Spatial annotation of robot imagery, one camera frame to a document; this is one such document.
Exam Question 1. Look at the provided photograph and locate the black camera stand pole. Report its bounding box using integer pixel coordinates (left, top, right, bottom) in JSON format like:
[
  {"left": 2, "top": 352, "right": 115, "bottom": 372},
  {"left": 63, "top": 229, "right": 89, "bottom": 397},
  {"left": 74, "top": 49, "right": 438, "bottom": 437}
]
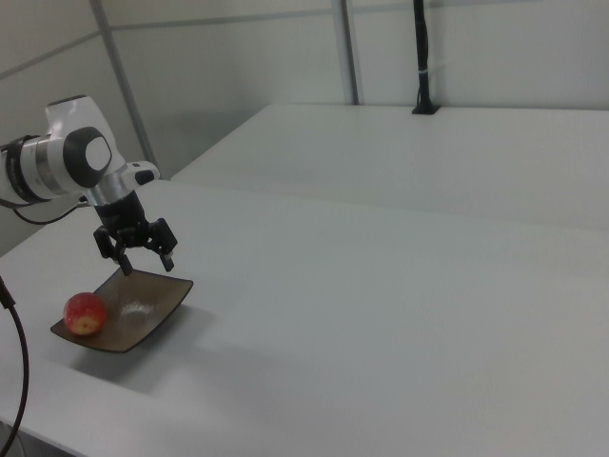
[{"left": 410, "top": 0, "right": 442, "bottom": 116}]

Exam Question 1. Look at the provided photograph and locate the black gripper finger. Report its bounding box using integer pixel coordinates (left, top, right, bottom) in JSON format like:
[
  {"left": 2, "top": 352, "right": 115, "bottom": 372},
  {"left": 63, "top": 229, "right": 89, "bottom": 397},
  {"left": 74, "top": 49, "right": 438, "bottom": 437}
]
[
  {"left": 93, "top": 226, "right": 134, "bottom": 278},
  {"left": 145, "top": 217, "right": 182, "bottom": 273}
]

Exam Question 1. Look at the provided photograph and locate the grey partition wall post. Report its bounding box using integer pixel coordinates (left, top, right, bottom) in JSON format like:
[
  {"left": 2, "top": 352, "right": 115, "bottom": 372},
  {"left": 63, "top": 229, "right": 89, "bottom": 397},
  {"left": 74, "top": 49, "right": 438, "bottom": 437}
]
[{"left": 338, "top": 0, "right": 361, "bottom": 107}]

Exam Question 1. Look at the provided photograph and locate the red apple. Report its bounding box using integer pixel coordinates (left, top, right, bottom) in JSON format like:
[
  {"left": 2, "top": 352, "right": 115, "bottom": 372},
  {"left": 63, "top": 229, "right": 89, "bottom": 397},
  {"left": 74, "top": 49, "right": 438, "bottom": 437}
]
[{"left": 63, "top": 291, "right": 108, "bottom": 337}]

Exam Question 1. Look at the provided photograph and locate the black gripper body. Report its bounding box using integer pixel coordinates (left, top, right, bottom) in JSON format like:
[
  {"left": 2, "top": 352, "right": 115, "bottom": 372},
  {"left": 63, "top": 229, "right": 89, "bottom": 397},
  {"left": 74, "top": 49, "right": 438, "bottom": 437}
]
[{"left": 92, "top": 189, "right": 153, "bottom": 249}]

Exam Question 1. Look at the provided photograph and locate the brown square ceramic plate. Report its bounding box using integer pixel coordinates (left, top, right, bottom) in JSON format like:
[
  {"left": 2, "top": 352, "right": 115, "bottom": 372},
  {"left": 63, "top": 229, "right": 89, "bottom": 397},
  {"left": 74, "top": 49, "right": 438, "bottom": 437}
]
[{"left": 49, "top": 268, "right": 195, "bottom": 354}]

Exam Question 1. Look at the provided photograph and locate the grey partition corner post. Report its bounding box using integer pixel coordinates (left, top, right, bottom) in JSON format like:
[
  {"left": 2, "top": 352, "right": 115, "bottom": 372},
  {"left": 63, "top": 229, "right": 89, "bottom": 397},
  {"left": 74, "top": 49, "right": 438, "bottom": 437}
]
[{"left": 88, "top": 0, "right": 159, "bottom": 181}]

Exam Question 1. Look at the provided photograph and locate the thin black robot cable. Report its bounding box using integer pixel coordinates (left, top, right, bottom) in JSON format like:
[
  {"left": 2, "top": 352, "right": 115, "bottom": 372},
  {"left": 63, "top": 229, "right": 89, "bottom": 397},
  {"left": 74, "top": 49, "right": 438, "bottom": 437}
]
[{"left": 0, "top": 195, "right": 90, "bottom": 226}]

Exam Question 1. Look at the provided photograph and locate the thick black cable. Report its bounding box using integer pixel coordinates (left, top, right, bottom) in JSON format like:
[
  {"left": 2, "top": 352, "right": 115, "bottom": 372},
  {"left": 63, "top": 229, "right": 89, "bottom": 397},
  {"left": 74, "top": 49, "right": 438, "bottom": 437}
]
[{"left": 0, "top": 274, "right": 30, "bottom": 432}]

